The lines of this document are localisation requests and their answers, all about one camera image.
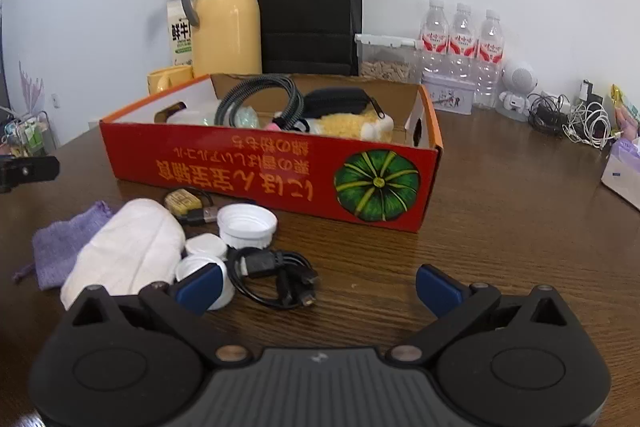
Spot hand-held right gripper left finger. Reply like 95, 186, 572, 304
70, 263, 249, 366

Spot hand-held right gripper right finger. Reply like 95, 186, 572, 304
391, 264, 576, 364

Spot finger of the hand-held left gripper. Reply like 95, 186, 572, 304
0, 154, 61, 194

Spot small white lid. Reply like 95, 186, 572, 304
175, 255, 236, 310
185, 234, 228, 260

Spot purple fabric pouch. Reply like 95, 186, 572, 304
12, 200, 113, 292

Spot yellow usb adapter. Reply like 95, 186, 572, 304
162, 188, 219, 226

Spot orange cardboard box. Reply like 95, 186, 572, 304
99, 73, 444, 234

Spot yellow plush toy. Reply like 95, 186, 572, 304
300, 107, 396, 142

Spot storage rack with items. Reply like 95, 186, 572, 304
0, 109, 51, 158

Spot large ribbed white cap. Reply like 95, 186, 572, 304
217, 203, 278, 250

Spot white folded cloth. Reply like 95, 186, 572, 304
60, 198, 187, 308

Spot yellow mug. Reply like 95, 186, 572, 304
146, 66, 195, 95

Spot teal plastic wrapper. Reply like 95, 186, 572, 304
232, 107, 261, 128

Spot small printed tin box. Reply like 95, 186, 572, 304
422, 73, 476, 115

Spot white milk carton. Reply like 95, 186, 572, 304
166, 0, 196, 68

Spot black zipper pouch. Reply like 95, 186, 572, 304
302, 88, 386, 118

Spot purple tissue pack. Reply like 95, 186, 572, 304
600, 138, 640, 212

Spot white robot toy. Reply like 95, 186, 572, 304
497, 59, 539, 122

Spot clear food container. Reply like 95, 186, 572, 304
355, 33, 423, 82

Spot clear water bottle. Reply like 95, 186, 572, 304
448, 3, 478, 82
420, 0, 450, 75
475, 9, 507, 109

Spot yellow thermos jug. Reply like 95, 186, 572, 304
180, 0, 263, 78

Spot yellow green packet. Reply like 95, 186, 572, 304
609, 84, 640, 138

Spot black usb cable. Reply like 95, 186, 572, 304
227, 247, 319, 309

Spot purple flower wall sticker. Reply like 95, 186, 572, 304
17, 62, 46, 112

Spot black charger cables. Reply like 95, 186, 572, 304
527, 92, 573, 136

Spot black braided cable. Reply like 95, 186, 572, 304
214, 74, 307, 131

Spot white cables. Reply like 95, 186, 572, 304
565, 99, 623, 150

